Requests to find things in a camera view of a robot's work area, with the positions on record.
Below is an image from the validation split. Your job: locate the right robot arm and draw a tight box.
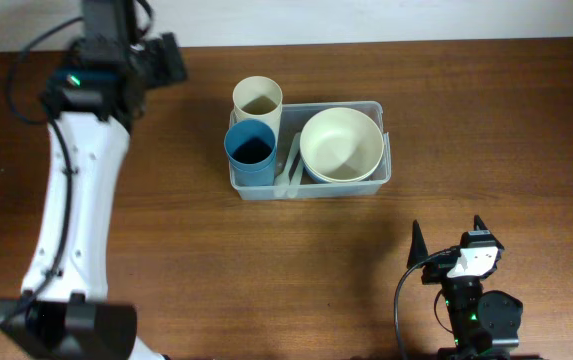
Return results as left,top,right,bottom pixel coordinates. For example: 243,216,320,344
407,215,523,359

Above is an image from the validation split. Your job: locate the white plastic fork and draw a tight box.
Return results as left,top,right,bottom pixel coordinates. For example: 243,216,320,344
287,157,305,199

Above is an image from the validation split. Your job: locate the white plastic spoon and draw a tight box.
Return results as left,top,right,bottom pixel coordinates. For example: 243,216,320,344
273,132,301,198

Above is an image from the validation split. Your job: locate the cream cup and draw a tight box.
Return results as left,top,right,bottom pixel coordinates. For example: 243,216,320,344
232,76,283,139

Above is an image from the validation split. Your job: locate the cream bowl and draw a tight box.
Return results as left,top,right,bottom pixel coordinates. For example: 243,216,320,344
300,107,385,179
304,162,382,183

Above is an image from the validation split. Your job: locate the blue cup front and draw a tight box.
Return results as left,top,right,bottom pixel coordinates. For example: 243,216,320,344
224,119,277,172

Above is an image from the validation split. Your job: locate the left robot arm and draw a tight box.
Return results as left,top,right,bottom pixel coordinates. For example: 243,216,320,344
0,0,187,359

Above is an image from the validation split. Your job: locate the clear plastic container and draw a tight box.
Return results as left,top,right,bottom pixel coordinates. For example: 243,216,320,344
229,101,392,201

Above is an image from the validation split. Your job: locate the blue bowl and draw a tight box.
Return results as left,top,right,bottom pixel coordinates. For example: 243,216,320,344
305,167,326,183

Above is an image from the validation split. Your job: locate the blue cup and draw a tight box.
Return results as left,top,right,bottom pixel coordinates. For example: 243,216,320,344
231,161,276,187
224,119,277,172

